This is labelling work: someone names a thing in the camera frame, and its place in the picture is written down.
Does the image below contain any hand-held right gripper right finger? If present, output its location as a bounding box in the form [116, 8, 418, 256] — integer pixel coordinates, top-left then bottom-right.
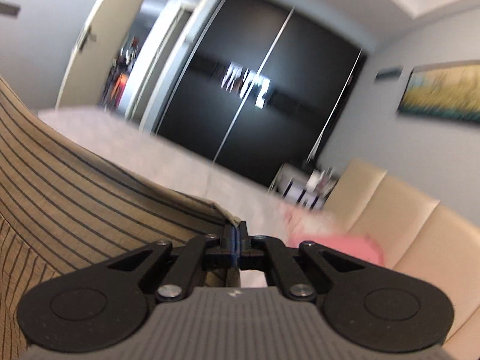
[237, 220, 366, 302]

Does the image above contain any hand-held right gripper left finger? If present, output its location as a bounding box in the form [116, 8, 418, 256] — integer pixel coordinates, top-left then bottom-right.
[107, 225, 237, 303]

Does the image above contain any tan dark-striped garment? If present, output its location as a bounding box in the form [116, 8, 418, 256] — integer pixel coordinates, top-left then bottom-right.
[0, 77, 244, 360]

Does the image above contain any light pink printed pillow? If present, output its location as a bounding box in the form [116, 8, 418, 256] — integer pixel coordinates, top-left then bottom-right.
[278, 202, 336, 234]

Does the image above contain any white nightstand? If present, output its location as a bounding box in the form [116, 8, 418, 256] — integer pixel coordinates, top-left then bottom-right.
[268, 162, 339, 211]

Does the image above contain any grey pink-dotted duvet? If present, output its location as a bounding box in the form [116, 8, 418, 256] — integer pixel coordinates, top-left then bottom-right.
[37, 106, 340, 290]

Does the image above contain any black sliding-door wardrobe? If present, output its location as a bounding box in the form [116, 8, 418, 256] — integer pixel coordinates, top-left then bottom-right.
[153, 0, 367, 196]

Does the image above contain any beige padded headboard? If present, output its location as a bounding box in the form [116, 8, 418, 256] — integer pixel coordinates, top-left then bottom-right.
[323, 157, 480, 360]

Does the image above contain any orange hallway object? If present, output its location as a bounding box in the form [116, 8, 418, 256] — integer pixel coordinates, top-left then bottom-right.
[112, 70, 131, 103]

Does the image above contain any white hallway door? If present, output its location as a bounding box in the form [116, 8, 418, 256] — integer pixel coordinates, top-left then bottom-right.
[127, 0, 220, 130]

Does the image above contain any cream room door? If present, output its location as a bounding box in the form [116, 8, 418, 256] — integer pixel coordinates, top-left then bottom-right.
[55, 0, 163, 112]

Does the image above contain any dark wall fixture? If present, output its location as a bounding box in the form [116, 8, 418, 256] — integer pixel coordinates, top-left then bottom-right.
[374, 66, 404, 81]

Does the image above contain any yellow teal wall painting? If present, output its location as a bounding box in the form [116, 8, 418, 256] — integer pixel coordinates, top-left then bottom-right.
[396, 61, 480, 125]

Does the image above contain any metal door handle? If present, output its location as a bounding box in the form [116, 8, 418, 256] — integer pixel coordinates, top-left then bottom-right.
[76, 29, 97, 52]

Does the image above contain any grey wall switch panel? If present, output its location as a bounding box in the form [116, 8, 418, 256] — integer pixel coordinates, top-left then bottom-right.
[0, 1, 22, 18]

